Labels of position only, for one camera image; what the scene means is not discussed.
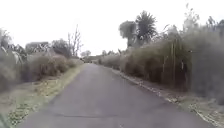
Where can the grey asphalt road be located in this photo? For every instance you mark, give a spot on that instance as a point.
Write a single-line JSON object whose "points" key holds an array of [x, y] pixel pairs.
{"points": [[100, 100]]}

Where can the bare tree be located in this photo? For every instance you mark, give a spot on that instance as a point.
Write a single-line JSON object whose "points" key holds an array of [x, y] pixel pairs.
{"points": [[75, 41]]}

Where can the tall dark tree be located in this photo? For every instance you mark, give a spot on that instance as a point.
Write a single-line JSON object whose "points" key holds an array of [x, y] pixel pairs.
{"points": [[141, 28]]}

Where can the dark leafy tree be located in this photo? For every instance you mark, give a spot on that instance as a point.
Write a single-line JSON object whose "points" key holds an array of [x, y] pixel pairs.
{"points": [[61, 47]]}

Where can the tall dry reed hedge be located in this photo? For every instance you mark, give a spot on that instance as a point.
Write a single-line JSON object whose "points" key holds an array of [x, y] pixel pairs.
{"points": [[173, 60]]}

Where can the row of dry bushes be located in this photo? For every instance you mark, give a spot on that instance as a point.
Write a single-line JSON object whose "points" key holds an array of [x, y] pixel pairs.
{"points": [[40, 66]]}

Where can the grass verge with dry leaves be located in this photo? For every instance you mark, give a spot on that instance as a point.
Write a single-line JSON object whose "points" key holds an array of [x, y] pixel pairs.
{"points": [[30, 98], [196, 105]]}

